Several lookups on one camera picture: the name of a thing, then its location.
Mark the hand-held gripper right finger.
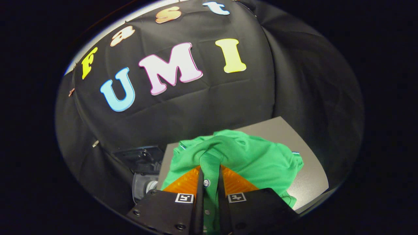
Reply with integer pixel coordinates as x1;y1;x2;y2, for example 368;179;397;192
217;164;300;235

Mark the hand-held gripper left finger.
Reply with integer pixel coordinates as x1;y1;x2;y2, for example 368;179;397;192
126;165;205;235

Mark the green polo shirt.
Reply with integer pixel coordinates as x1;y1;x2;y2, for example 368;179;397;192
161;129;304;235

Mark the grey cabinet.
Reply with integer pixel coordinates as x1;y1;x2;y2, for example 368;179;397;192
156;116;330;214

